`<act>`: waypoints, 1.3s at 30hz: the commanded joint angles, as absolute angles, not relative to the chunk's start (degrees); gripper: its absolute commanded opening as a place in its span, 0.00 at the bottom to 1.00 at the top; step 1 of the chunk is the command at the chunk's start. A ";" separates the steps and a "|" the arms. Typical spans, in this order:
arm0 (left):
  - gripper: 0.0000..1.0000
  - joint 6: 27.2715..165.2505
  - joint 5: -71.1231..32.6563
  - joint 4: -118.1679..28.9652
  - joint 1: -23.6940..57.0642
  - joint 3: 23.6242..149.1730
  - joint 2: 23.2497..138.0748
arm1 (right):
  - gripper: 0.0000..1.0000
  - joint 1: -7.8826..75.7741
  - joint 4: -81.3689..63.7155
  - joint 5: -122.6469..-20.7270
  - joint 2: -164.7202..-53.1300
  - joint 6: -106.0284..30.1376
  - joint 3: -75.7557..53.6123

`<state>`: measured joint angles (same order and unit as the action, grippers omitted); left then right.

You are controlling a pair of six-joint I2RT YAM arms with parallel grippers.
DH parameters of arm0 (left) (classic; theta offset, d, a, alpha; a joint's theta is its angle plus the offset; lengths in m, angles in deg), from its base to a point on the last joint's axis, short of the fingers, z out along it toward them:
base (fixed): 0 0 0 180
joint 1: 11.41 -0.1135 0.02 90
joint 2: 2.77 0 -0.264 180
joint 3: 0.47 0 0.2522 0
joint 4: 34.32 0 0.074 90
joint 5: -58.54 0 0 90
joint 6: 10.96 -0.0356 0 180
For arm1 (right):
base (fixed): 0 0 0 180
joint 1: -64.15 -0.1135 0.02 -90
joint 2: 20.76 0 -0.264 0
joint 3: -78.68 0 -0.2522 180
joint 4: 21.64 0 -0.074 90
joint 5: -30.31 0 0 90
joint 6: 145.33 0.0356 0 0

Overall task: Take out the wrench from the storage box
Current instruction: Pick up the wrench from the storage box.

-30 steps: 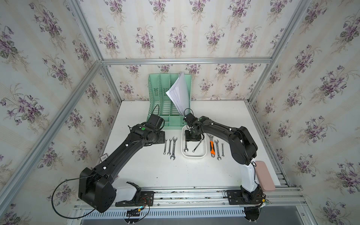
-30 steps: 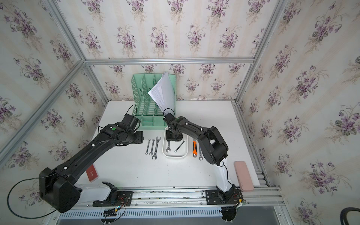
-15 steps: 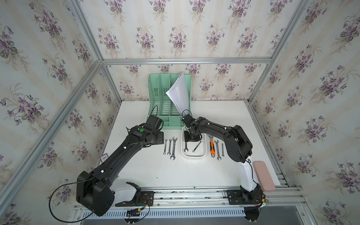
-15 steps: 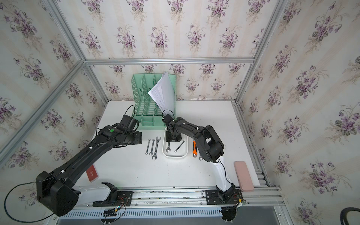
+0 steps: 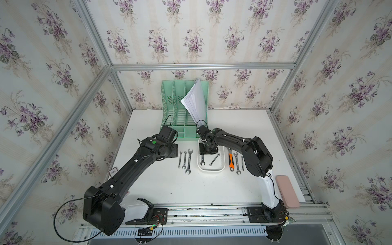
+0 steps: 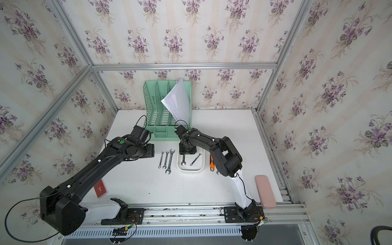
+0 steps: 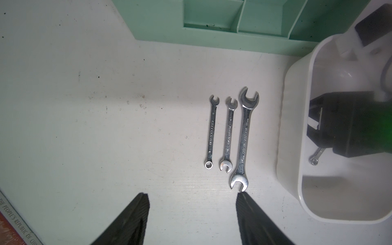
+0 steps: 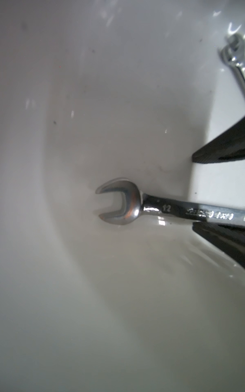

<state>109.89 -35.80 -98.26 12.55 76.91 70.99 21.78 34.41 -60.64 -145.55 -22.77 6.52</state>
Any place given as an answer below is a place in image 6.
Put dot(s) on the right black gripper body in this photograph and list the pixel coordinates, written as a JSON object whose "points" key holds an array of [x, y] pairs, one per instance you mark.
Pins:
{"points": [[183, 149]]}

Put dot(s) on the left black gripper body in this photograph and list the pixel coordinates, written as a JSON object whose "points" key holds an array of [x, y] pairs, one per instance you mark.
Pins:
{"points": [[144, 151]]}

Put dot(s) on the large silver wrench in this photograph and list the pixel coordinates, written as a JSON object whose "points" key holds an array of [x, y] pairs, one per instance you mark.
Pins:
{"points": [[168, 169]]}

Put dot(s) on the white plastic storage box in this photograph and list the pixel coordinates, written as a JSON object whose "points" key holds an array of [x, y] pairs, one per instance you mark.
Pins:
{"points": [[197, 167]]}

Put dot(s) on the tiny silver wrench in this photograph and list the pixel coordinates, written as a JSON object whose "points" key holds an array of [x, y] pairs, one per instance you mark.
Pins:
{"points": [[196, 158]]}

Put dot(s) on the small silver wrench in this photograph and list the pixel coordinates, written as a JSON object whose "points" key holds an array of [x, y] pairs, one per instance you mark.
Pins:
{"points": [[165, 162]]}

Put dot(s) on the orange handled adjustable wrench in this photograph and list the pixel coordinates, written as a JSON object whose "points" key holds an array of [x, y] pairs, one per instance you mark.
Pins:
{"points": [[211, 164]]}

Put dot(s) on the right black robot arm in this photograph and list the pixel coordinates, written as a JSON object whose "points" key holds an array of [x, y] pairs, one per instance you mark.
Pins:
{"points": [[228, 161]]}

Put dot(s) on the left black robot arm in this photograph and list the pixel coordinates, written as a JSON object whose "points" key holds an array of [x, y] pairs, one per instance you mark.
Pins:
{"points": [[61, 207]]}

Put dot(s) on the green file organizer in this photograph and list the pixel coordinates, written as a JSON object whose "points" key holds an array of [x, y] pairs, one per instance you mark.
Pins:
{"points": [[159, 120]]}

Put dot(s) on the white paper stack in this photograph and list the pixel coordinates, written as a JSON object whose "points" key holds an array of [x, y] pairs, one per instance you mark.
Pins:
{"points": [[179, 103]]}

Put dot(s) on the red card package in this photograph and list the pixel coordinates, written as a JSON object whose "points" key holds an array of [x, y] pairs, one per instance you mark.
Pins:
{"points": [[100, 189]]}

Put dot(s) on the small circuit board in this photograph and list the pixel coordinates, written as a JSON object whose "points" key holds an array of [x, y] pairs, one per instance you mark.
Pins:
{"points": [[120, 231]]}

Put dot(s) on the pink case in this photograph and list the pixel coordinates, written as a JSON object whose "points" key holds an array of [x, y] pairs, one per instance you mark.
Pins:
{"points": [[265, 192]]}

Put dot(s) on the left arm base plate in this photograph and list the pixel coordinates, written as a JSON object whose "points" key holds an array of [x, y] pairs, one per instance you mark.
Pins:
{"points": [[126, 214]]}

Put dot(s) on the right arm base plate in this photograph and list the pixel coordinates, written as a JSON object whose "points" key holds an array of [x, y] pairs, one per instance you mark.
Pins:
{"points": [[235, 214]]}

